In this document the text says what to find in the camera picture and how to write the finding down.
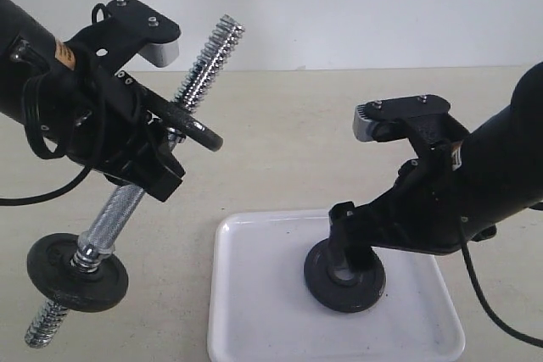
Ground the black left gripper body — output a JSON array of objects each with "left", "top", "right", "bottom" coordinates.
[{"left": 50, "top": 69, "right": 148, "bottom": 180}]

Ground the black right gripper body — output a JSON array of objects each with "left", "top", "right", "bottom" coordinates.
[{"left": 360, "top": 155, "right": 496, "bottom": 256}]

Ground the black weight plate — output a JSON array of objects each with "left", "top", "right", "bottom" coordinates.
[
  {"left": 26, "top": 233, "right": 129, "bottom": 313},
  {"left": 303, "top": 238, "right": 386, "bottom": 314}
]

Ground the black weight plate end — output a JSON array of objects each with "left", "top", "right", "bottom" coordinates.
[{"left": 142, "top": 89, "right": 223, "bottom": 152}]

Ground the chrome threaded dumbbell bar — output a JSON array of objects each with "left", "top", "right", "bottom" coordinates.
[{"left": 25, "top": 14, "right": 245, "bottom": 349}]

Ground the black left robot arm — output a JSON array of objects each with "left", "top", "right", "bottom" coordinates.
[{"left": 1, "top": 0, "right": 185, "bottom": 201}]

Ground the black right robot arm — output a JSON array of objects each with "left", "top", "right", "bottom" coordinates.
[{"left": 328, "top": 65, "right": 542, "bottom": 270}]

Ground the white rectangular plastic tray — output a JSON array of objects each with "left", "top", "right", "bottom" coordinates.
[{"left": 207, "top": 209, "right": 466, "bottom": 361}]

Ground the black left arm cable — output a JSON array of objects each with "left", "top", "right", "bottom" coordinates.
[{"left": 0, "top": 52, "right": 149, "bottom": 207}]

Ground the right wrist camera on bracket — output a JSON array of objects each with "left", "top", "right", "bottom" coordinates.
[{"left": 352, "top": 94, "right": 469, "bottom": 161}]

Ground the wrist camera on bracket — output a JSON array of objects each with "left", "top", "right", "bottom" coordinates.
[
  {"left": 69, "top": 0, "right": 182, "bottom": 74},
  {"left": 352, "top": 94, "right": 469, "bottom": 161}
]

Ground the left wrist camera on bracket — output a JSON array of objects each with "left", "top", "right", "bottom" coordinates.
[{"left": 69, "top": 0, "right": 182, "bottom": 74}]

